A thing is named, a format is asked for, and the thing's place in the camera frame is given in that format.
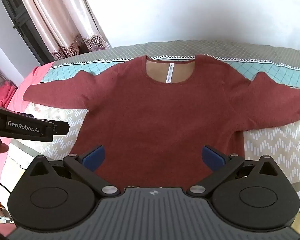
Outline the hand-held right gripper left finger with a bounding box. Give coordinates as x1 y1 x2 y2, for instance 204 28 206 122
27 144 121 197

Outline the dark window frame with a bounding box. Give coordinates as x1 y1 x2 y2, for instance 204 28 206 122
0 0 56 66

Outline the pink lace-trimmed curtain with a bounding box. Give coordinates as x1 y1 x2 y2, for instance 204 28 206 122
14 0 112 61

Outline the thin black cable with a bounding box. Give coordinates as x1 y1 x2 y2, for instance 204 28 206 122
0 179 13 196

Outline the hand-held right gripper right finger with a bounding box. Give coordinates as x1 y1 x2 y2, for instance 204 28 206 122
187 144 281 197

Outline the pink blanket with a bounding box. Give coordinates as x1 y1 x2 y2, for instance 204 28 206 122
0 62 54 207

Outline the patterned beige bed sheet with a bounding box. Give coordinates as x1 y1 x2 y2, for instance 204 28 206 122
5 39 300 217

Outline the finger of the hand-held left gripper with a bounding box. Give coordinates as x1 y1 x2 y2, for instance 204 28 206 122
52 121 70 135

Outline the red crumpled cloth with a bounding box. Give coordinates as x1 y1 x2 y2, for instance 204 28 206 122
0 80 17 108

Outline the dark red knit sweater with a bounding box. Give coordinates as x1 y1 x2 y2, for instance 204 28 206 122
22 54 300 188

